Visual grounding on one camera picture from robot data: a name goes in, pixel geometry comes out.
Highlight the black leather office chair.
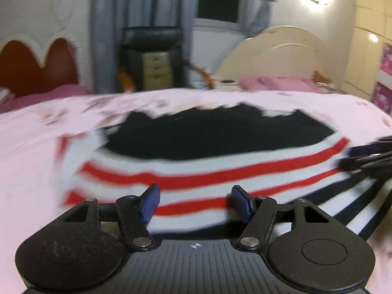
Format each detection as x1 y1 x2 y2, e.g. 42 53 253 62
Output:
116 26 213 93

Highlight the pink patterned wall panel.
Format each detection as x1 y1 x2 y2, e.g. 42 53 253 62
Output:
371 42 392 114

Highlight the pink pillow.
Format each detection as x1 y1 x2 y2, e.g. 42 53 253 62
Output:
238 76 322 93

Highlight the tied grey curtain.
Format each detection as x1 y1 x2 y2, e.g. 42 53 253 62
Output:
238 0 274 37

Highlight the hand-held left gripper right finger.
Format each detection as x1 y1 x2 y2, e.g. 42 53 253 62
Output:
231 185 336 251

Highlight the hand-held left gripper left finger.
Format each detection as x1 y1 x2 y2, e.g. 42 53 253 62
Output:
57 184 161 251

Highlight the orange patterned pillow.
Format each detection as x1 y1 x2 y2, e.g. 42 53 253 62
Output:
312 70 335 86

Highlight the purple bed sheet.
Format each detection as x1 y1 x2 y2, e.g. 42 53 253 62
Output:
0 84 92 113

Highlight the red heart-shaped headboard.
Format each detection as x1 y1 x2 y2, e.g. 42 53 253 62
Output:
0 35 83 98

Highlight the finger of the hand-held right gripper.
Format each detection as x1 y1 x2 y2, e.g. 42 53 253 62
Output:
339 154 392 179
349 137 392 157

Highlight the pink floral bed sheet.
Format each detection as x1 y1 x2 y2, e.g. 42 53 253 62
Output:
0 87 392 294

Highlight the striped knit sweater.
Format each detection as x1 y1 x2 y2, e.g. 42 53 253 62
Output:
55 102 392 240

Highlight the cream round headboard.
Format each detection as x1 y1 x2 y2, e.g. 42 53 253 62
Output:
214 25 337 84

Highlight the white nightstand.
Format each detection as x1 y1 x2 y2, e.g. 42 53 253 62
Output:
192 80 241 91

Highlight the wide grey curtain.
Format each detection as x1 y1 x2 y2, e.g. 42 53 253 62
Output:
91 0 201 95

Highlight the cream wardrobe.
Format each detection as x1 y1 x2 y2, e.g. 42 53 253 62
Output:
341 0 392 100

